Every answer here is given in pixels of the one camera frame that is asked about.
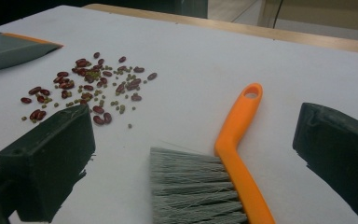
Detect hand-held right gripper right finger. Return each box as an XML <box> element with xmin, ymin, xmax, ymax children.
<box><xmin>292</xmin><ymin>102</ymin><xmax>358</xmax><ymax>218</ymax></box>

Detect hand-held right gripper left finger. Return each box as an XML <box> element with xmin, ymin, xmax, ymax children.
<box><xmin>0</xmin><ymin>104</ymin><xmax>96</xmax><ymax>223</ymax></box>

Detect red kidney beans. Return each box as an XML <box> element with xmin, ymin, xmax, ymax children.
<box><xmin>20</xmin><ymin>51</ymin><xmax>158</xmax><ymax>126</ymax></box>

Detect green mung beans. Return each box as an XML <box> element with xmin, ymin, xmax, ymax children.
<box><xmin>21</xmin><ymin>64</ymin><xmax>138</xmax><ymax>130</ymax></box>

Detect orange brush with grey bristles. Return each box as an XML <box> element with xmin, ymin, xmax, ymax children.
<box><xmin>149</xmin><ymin>82</ymin><xmax>276</xmax><ymax>224</ymax></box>

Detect grey dustpan with orange edge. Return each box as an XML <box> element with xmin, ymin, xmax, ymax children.
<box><xmin>0</xmin><ymin>29</ymin><xmax>64</xmax><ymax>73</ymax></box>

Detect beige wooden furniture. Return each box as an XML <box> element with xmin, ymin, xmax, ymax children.
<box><xmin>257</xmin><ymin>0</ymin><xmax>358</xmax><ymax>43</ymax></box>

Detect wooden table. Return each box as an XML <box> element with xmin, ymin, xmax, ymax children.
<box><xmin>83</xmin><ymin>3</ymin><xmax>358</xmax><ymax>56</ymax></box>

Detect white board sheet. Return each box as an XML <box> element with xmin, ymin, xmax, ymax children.
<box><xmin>0</xmin><ymin>5</ymin><xmax>358</xmax><ymax>224</ymax></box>

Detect dark grey cabinet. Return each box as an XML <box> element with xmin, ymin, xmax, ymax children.
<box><xmin>173</xmin><ymin>0</ymin><xmax>209</xmax><ymax>19</ymax></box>

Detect black hanging cable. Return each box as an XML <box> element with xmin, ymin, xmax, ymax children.
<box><xmin>272</xmin><ymin>0</ymin><xmax>284</xmax><ymax>30</ymax></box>

